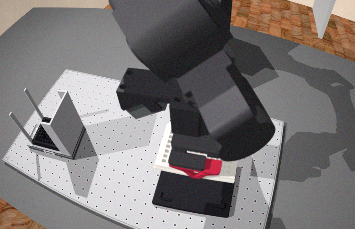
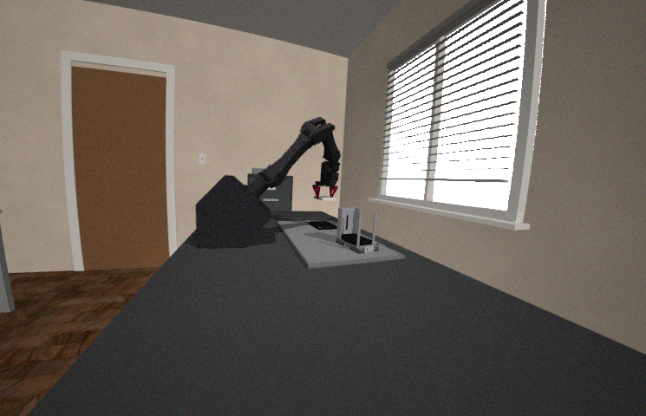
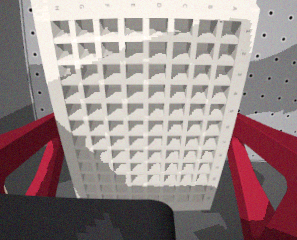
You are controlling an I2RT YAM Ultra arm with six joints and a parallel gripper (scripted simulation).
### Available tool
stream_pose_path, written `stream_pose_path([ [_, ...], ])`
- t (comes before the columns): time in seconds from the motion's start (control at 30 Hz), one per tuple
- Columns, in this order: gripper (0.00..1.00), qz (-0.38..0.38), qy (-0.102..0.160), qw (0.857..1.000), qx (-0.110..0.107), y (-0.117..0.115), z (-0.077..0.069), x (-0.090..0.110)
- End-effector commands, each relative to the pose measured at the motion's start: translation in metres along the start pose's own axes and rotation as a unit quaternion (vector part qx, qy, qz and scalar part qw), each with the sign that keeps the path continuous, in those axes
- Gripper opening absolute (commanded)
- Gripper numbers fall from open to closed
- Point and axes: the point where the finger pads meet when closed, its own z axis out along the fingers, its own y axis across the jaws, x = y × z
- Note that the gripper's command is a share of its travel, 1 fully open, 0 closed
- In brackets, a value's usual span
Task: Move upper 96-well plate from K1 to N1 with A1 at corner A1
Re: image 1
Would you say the white well plate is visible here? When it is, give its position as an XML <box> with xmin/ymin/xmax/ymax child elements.
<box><xmin>154</xmin><ymin>122</ymin><xmax>238</xmax><ymax>183</ymax></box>

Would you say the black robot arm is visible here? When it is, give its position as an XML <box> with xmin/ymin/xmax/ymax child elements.
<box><xmin>108</xmin><ymin>0</ymin><xmax>275</xmax><ymax>162</ymax></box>

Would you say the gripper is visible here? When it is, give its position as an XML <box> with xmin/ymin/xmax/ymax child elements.
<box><xmin>168</xmin><ymin>117</ymin><xmax>222</xmax><ymax>179</ymax></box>

